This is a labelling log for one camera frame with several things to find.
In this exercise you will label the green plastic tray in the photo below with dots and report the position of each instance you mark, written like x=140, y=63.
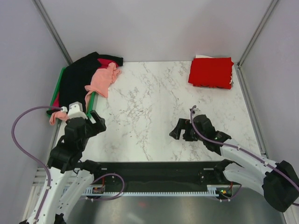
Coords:
x=91, y=103

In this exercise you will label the magenta t-shirt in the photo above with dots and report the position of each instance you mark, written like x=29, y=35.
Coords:
x=105, y=62

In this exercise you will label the aluminium extrusion rail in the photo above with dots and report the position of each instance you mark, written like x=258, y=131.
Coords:
x=40, y=177

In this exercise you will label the right aluminium frame post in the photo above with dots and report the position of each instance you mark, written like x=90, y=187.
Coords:
x=265, y=18

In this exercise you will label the white slotted cable duct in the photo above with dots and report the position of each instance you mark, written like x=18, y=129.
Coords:
x=100, y=191

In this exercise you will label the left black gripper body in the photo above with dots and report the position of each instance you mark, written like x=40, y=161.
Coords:
x=84, y=140

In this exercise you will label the left aluminium frame post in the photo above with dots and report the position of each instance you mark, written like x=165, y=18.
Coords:
x=53, y=31

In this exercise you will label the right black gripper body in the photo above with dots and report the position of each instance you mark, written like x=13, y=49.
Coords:
x=200, y=137

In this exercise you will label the aluminium frame post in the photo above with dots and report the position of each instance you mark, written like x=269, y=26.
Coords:
x=53, y=31
x=265, y=18

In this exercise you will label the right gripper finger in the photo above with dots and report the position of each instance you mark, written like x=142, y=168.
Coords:
x=190, y=134
x=176, y=132

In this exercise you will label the plain red t-shirt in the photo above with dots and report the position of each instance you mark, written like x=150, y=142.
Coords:
x=210, y=72

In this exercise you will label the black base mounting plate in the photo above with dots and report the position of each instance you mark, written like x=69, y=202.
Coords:
x=160, y=176

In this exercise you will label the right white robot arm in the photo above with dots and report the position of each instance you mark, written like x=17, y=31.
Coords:
x=277, y=182

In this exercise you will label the salmon pink t-shirt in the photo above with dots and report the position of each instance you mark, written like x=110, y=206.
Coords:
x=101, y=81

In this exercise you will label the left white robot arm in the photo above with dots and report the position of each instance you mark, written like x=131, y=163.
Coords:
x=67, y=177

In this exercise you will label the folded red Coca-Cola t-shirt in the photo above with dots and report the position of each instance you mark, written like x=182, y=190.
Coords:
x=231, y=79

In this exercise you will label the black t-shirt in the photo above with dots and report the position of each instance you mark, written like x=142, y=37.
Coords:
x=78, y=75

